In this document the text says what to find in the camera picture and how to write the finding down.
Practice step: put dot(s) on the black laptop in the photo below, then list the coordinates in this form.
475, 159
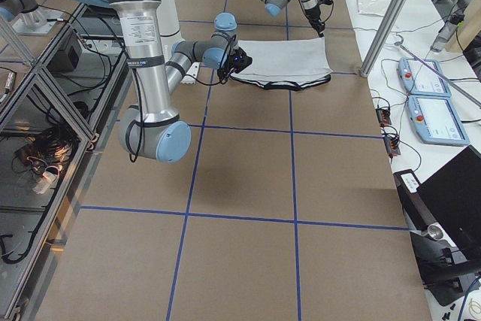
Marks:
452, 195

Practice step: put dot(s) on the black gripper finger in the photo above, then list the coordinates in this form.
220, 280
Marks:
318, 26

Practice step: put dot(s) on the metal reacher grabber tool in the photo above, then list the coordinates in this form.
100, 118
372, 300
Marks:
467, 95

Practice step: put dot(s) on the clear plastic bag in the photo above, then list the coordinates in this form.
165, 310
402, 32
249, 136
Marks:
373, 7

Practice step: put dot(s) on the grey cartoon print t-shirt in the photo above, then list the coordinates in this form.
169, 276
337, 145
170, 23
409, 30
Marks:
293, 65

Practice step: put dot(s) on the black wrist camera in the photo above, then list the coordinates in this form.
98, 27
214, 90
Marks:
235, 63
326, 2

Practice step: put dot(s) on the aluminium frame post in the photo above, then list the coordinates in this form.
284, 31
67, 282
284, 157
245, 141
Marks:
392, 13

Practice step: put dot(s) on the upper blue teach pendant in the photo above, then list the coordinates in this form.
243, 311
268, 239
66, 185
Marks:
418, 79

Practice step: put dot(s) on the lower blue teach pendant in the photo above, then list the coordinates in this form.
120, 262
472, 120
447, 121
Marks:
436, 121

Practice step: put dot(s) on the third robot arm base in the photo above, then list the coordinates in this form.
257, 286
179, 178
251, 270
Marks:
32, 19

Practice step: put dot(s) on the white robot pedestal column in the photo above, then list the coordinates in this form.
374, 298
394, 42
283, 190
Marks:
169, 26

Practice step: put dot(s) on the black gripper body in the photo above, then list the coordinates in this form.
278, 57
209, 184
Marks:
313, 16

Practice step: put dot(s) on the blue teach pendant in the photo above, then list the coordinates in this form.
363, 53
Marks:
418, 79
436, 121

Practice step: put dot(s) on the orange black cable hub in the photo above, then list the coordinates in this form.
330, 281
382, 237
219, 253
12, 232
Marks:
383, 116

